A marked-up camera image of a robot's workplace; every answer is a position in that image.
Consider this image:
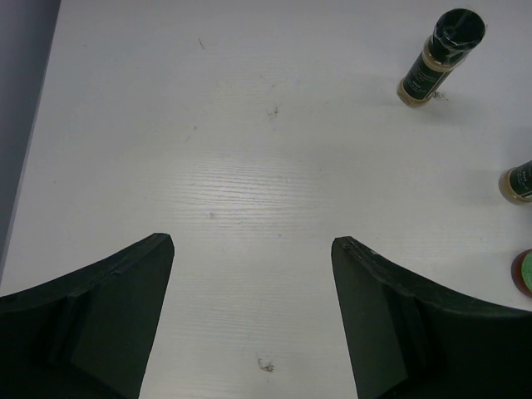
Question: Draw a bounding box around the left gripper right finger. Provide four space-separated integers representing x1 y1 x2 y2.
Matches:
331 237 531 398

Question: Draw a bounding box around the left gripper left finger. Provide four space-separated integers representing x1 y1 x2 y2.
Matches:
1 233 175 398

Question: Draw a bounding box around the sauce bottle yellow cap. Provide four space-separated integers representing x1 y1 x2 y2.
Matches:
511 249 532 298

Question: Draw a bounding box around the middle spice jar black lid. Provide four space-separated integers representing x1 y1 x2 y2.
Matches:
499 160 532 204

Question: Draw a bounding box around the spice jar black lid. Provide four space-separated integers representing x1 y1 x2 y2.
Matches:
397 8 486 107
499 160 532 204

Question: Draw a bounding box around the far spice jar black lid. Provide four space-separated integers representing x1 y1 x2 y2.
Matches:
397 8 486 107

